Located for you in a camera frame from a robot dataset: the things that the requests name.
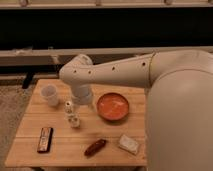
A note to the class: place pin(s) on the clear plastic cup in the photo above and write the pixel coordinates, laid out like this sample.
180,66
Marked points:
50,94

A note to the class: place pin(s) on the wooden table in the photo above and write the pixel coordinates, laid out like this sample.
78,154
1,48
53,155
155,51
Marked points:
68,145

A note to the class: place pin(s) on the brown sausage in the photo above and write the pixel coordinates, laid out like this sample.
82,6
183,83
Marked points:
95,147

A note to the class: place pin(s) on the orange round bowl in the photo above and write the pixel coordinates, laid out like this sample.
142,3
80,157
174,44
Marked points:
112,106

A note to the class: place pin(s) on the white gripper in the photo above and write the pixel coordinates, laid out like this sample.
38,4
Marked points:
82,95

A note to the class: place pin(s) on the white wrapped packet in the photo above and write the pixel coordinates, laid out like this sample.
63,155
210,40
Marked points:
128,144

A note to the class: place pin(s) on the small clear bottle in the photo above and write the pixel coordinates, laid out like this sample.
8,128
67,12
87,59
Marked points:
71,115

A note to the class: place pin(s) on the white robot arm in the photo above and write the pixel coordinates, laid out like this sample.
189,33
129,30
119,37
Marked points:
179,109

